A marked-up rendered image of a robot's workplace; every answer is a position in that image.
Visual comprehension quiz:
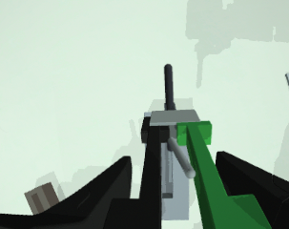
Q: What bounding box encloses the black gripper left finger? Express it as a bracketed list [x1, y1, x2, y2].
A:
[0, 156, 133, 229]

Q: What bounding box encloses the dark grey rod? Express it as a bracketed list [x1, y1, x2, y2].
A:
[164, 64, 175, 152]

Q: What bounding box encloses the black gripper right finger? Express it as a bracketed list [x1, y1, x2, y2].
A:
[216, 150, 289, 229]

